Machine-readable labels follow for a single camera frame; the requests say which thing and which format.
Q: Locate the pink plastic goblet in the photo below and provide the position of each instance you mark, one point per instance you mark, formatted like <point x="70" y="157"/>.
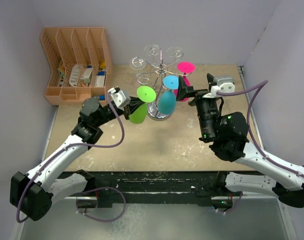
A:
<point x="186" y="68"/>

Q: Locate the colourful booklet in organizer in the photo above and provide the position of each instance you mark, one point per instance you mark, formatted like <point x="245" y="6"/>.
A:
<point x="61" y="71"/>

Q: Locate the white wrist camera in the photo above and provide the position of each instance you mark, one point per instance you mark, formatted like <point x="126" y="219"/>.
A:
<point x="120" y="98"/>
<point x="225" y="86"/>

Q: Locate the chrome wine glass rack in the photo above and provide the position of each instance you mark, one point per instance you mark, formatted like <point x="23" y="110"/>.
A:
<point x="161" y="70"/>

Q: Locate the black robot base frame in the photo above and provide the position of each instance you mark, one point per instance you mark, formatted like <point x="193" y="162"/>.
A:
<point x="202" y="188"/>

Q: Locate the blue plastic goblet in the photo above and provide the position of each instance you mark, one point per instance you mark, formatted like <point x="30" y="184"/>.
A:
<point x="167" y="102"/>

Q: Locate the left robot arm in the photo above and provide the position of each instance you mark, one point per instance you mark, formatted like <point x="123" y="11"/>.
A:
<point x="34" y="192"/>

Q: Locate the tall clear flute glass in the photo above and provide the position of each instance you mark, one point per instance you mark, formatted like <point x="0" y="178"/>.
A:
<point x="138" y="64"/>

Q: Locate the white green small box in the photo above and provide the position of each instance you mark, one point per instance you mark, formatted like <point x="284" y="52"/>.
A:
<point x="86" y="76"/>

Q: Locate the white oval label card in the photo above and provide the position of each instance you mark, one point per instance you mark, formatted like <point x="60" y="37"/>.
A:
<point x="75" y="75"/>

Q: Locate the yellow small bottle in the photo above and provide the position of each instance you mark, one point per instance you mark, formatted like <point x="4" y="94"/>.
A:
<point x="102" y="65"/>

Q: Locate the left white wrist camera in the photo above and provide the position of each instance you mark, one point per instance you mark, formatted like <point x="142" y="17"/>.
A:
<point x="120" y="98"/>

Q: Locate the peach plastic file organizer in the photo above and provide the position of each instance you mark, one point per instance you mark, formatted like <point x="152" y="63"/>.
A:
<point x="86" y="46"/>

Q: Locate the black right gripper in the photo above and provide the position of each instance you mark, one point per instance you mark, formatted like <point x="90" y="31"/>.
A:
<point x="184" y="92"/>

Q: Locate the green plastic goblet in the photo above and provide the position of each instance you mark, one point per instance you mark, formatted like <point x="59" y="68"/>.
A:
<point x="146" y="95"/>

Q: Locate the white blue small box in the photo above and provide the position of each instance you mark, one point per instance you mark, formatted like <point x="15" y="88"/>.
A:
<point x="100" y="79"/>

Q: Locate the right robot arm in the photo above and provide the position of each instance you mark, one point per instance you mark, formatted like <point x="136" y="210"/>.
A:
<point x="227" y="137"/>

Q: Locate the clear wine glass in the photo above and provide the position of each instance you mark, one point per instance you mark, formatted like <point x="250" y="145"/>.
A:
<point x="176" y="53"/>
<point x="152" y="50"/>

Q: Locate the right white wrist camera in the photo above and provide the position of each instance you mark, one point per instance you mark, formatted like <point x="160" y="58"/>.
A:
<point x="225" y="86"/>

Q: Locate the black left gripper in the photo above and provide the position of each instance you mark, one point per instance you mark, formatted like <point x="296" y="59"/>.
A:
<point x="135" y="101"/>

